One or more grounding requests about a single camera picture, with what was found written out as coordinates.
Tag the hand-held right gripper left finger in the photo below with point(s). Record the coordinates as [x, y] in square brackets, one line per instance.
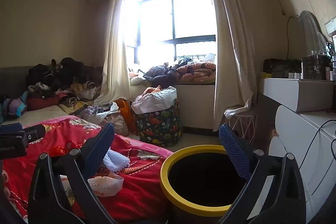
[101, 145]

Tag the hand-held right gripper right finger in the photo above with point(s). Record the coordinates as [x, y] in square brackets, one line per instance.
[233, 150]

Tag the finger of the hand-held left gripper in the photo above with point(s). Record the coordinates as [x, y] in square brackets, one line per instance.
[35, 132]

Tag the yellow rimmed trash can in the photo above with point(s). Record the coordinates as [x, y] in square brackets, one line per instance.
[164, 182]

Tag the bed with beige sheet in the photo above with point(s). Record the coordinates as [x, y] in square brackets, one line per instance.
[34, 115]

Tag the pale blue knitted cloth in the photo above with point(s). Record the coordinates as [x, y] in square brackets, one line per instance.
[116, 161]

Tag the red shiny wrapper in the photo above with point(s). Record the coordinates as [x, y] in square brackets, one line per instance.
[56, 151]

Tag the pink floral fabric bag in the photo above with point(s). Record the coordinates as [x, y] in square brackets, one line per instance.
[118, 121]

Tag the red folded cloth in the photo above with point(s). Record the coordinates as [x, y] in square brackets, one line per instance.
[42, 103]

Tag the blue striped cloth bundle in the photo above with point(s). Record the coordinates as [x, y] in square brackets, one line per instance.
[13, 107]

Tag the lavender clothes heap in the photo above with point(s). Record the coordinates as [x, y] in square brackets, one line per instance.
[97, 111]

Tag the white crumpled wrapper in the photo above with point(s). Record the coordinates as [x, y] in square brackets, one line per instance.
[107, 186]

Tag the orange bag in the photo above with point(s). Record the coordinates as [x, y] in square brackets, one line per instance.
[124, 111]

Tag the tiger print cloth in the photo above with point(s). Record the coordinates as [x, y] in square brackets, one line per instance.
[71, 103]

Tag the dinosaur print fabric bag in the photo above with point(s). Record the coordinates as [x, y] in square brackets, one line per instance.
[157, 127]

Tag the red floral blanket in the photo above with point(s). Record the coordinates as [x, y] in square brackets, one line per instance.
[141, 195]

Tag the pile of dark clothes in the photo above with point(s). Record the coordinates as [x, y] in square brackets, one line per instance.
[68, 69]

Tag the white plastic bag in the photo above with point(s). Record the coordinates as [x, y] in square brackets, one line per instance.
[157, 100]

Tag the orange cloth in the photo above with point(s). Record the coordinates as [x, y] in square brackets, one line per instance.
[152, 90]

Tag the white vanity table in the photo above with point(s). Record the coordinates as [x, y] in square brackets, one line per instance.
[294, 92]

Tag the orange patterned quilt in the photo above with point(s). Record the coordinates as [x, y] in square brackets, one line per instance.
[197, 71]

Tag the cream curtain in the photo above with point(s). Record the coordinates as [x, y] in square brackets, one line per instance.
[231, 56]
[115, 56]

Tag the dark padded jacket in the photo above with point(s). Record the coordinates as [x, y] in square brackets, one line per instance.
[160, 75]

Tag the dark clear cosmetics organizer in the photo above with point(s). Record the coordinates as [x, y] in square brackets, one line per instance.
[315, 66]

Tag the wavy framed mirror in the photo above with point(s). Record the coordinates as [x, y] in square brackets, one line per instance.
[309, 32]

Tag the black framed window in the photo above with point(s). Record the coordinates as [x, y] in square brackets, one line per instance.
[189, 16]

